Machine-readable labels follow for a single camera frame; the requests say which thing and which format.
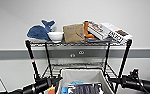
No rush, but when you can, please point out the pale woven basket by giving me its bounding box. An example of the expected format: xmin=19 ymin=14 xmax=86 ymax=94
xmin=55 ymin=68 xmax=115 ymax=94

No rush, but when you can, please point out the blue item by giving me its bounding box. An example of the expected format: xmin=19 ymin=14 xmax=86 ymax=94
xmin=68 ymin=80 xmax=84 ymax=88

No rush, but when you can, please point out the white bowl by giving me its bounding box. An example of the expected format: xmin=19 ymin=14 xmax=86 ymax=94
xmin=47 ymin=31 xmax=64 ymax=43

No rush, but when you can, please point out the white box with dark print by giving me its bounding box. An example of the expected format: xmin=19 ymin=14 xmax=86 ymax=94
xmin=100 ymin=22 xmax=134 ymax=44

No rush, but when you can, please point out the brown paper bag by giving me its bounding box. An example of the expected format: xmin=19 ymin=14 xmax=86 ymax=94
xmin=62 ymin=23 xmax=86 ymax=44

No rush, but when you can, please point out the blue whale plush toy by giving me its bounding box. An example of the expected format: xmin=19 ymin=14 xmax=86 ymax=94
xmin=26 ymin=19 xmax=56 ymax=43

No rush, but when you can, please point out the white box with orange print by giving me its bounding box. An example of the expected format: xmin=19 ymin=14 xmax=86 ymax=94
xmin=87 ymin=21 xmax=112 ymax=41

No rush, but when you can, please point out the orange toy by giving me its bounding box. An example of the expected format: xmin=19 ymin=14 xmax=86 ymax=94
xmin=83 ymin=20 xmax=96 ymax=39

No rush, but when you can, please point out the black wire shelf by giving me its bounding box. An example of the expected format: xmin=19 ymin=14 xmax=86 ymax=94
xmin=24 ymin=38 xmax=134 ymax=94

